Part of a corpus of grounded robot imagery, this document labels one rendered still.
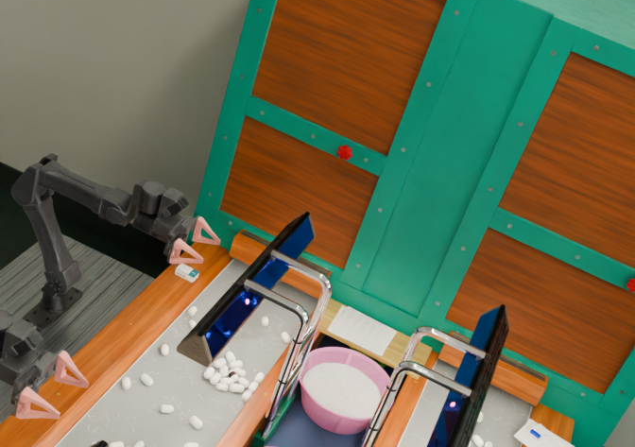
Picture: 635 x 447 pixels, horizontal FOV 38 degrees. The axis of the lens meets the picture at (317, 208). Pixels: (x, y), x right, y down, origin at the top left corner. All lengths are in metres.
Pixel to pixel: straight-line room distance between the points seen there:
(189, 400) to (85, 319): 0.43
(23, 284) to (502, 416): 1.38
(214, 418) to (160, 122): 1.63
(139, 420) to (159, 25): 1.71
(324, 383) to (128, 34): 1.67
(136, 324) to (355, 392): 0.61
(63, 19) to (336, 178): 1.56
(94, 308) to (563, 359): 1.31
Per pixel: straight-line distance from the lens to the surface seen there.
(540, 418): 2.68
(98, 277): 2.73
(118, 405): 2.27
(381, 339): 2.63
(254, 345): 2.52
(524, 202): 2.43
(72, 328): 2.55
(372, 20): 2.37
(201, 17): 3.41
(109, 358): 2.34
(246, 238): 2.69
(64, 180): 2.33
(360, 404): 2.49
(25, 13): 3.82
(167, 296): 2.56
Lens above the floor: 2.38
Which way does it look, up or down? 31 degrees down
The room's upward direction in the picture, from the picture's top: 19 degrees clockwise
